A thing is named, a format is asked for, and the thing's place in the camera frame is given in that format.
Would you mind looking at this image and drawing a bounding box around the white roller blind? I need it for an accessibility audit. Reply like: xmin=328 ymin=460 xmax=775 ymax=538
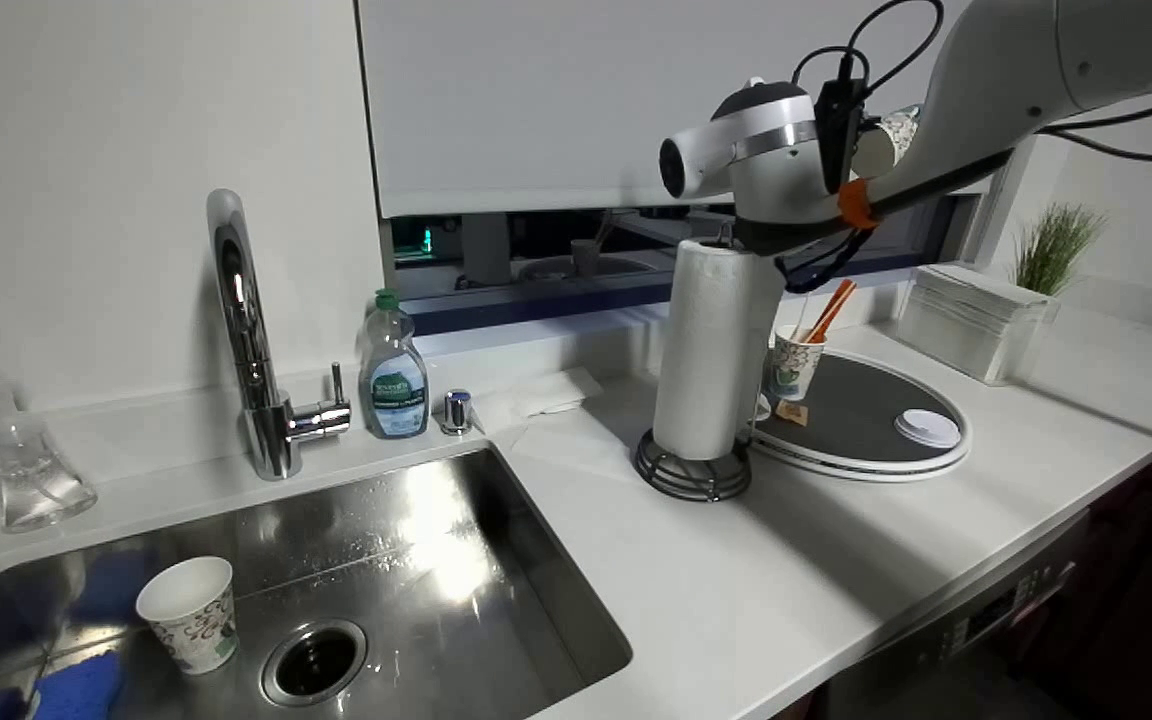
xmin=357 ymin=0 xmax=883 ymax=219

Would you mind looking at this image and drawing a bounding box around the black wire towel holder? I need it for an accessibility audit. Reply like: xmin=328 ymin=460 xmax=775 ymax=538
xmin=633 ymin=434 xmax=751 ymax=502

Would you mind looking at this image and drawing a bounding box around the paper cup in sink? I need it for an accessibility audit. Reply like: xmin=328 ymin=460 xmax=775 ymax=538
xmin=136 ymin=554 xmax=236 ymax=676

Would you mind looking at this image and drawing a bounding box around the blue sponge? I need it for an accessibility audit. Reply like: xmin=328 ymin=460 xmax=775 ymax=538
xmin=33 ymin=655 xmax=125 ymax=720

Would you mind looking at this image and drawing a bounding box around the dish soap bottle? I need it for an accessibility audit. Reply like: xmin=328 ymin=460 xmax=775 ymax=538
xmin=361 ymin=287 xmax=427 ymax=439

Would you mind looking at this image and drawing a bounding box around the white paper towel roll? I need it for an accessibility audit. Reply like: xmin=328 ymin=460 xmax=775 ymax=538
xmin=653 ymin=241 xmax=779 ymax=460

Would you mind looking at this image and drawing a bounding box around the white cup lid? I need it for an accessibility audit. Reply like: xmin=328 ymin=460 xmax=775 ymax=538
xmin=896 ymin=407 xmax=963 ymax=447

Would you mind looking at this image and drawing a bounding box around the stainless steel sink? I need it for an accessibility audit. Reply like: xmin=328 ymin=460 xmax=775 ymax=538
xmin=0 ymin=447 xmax=633 ymax=720

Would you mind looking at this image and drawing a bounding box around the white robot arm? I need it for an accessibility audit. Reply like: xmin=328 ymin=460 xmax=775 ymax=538
xmin=656 ymin=0 xmax=1152 ymax=256

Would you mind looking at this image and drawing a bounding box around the rear patterned coffee cup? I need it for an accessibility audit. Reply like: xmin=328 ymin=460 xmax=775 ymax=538
xmin=768 ymin=341 xmax=819 ymax=402

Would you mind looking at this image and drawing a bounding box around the white planter with grass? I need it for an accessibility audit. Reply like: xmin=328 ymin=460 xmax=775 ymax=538
xmin=896 ymin=204 xmax=1105 ymax=385

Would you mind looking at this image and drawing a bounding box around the brown sachet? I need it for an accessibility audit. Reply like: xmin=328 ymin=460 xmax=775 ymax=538
xmin=775 ymin=402 xmax=809 ymax=429

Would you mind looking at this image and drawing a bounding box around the small metal sink knob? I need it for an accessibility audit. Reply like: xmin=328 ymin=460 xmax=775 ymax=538
xmin=438 ymin=387 xmax=474 ymax=434

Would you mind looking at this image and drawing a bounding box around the chrome kitchen faucet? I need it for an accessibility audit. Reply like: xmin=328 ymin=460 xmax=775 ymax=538
xmin=207 ymin=186 xmax=353 ymax=479

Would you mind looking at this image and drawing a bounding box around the round dark tray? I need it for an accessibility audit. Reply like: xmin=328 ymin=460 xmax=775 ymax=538
xmin=756 ymin=355 xmax=970 ymax=479

